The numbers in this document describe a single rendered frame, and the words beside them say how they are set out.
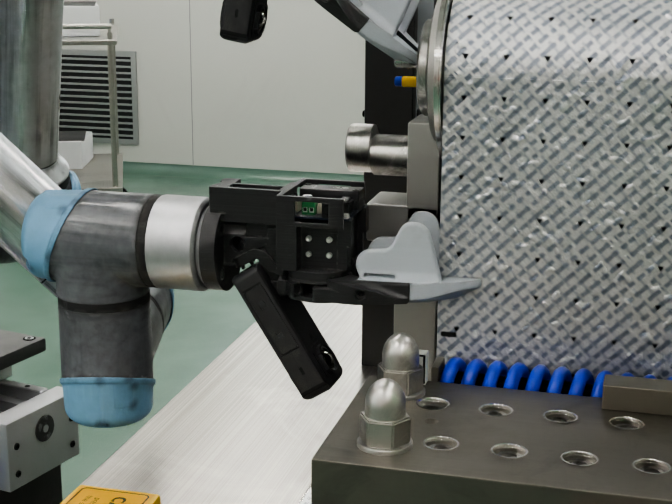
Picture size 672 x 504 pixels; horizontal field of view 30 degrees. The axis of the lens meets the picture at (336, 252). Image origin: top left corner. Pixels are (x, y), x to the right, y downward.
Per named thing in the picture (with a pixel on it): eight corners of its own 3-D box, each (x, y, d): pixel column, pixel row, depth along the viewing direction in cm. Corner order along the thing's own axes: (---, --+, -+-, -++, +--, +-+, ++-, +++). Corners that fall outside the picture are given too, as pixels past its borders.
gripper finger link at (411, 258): (476, 230, 90) (352, 222, 92) (473, 309, 91) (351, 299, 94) (483, 221, 93) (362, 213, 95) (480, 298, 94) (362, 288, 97)
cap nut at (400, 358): (380, 381, 93) (381, 323, 92) (429, 386, 92) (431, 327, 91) (369, 398, 89) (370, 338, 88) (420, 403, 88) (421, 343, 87)
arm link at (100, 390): (167, 385, 113) (163, 267, 110) (149, 434, 102) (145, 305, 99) (79, 385, 113) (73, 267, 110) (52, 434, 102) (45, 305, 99)
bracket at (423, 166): (371, 448, 113) (375, 111, 106) (441, 456, 112) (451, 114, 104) (357, 471, 109) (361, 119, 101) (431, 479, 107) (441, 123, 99)
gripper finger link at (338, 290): (405, 289, 91) (289, 279, 93) (404, 309, 91) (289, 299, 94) (418, 272, 95) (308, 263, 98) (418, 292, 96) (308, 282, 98)
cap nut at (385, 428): (363, 430, 84) (364, 367, 83) (417, 436, 83) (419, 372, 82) (350, 452, 80) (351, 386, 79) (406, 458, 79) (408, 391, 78)
